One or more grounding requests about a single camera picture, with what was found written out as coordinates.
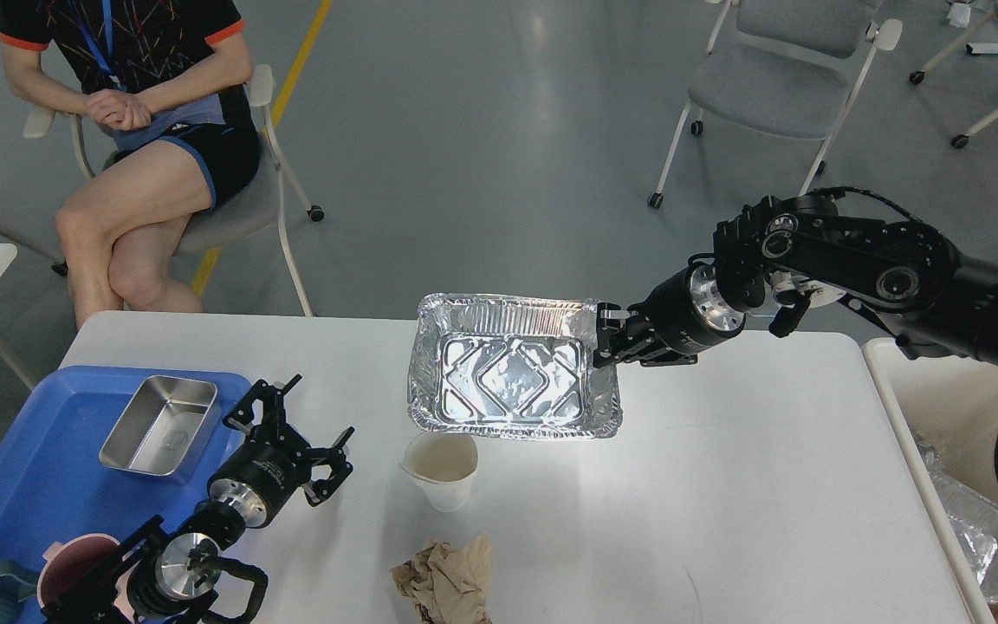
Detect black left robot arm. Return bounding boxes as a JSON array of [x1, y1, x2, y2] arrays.
[[41, 380, 355, 623]]

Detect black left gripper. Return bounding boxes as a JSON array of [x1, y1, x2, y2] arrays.
[[207, 373, 355, 529]]

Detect blue plastic tray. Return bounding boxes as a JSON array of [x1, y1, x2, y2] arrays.
[[0, 365, 250, 573]]

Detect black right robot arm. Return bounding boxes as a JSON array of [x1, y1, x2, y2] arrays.
[[593, 186, 998, 486]]

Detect grey chair right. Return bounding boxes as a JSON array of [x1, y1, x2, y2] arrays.
[[646, 1, 904, 209]]

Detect square stainless steel tray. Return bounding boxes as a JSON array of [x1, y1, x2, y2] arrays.
[[99, 375, 219, 484]]

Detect foil tray in bin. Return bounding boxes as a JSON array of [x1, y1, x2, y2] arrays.
[[914, 434, 998, 605]]

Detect crumpled brown paper napkin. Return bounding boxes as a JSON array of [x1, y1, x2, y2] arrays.
[[391, 534, 494, 623]]

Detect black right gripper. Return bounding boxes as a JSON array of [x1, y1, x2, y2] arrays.
[[593, 263, 745, 368]]

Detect aluminium foil tray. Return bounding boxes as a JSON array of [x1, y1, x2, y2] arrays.
[[407, 293, 623, 441]]

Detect pink ceramic mug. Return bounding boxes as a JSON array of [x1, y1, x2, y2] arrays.
[[36, 533, 136, 621]]

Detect person in patterned shirt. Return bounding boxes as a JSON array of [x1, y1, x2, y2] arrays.
[[0, 1, 260, 325]]

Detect white paper cup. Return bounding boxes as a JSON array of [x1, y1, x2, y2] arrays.
[[400, 432, 479, 513]]

